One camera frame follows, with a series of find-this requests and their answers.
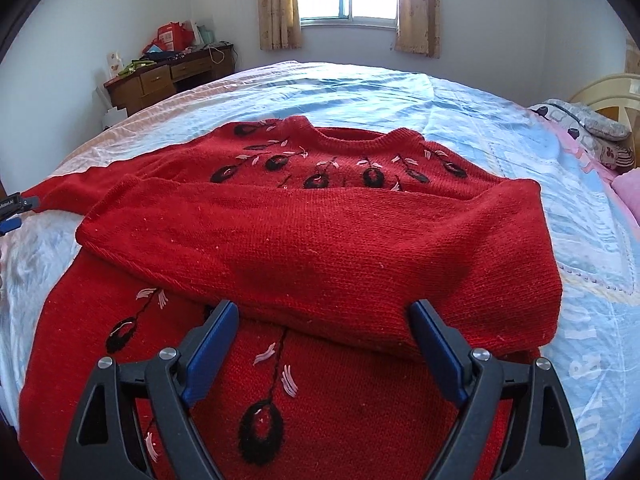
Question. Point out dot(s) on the grey patterned pillow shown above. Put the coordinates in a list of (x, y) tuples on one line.
[(580, 117)]

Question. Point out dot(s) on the cream bed headboard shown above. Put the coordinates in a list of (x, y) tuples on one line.
[(607, 90)]

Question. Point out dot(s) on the floral patterned pillow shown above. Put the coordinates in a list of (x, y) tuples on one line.
[(607, 152)]

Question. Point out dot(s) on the green cloth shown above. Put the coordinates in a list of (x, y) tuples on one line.
[(135, 66)]

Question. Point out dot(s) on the red knitted sweater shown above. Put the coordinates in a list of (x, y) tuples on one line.
[(300, 230)]

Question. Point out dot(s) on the pink blanket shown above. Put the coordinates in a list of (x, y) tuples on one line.
[(629, 187)]

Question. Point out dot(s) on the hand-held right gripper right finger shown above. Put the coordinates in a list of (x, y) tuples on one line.
[(440, 355)]

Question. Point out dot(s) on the beige patterned curtain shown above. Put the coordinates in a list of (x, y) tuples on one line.
[(277, 5), (419, 10)]

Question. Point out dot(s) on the pale teal bag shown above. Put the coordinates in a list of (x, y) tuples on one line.
[(206, 35)]

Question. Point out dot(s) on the brown wooden desk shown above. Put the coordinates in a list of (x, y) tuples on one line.
[(155, 80)]

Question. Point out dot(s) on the light blue printed bed sheet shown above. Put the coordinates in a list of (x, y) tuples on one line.
[(500, 125)]

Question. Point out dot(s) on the red gift bag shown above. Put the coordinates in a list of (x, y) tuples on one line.
[(170, 37)]

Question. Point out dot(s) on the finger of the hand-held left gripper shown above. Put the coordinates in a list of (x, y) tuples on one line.
[(9, 225), (22, 203)]

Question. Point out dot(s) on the white printed carton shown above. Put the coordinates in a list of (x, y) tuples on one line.
[(115, 64)]

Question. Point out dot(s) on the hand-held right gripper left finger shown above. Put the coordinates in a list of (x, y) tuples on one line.
[(215, 355)]

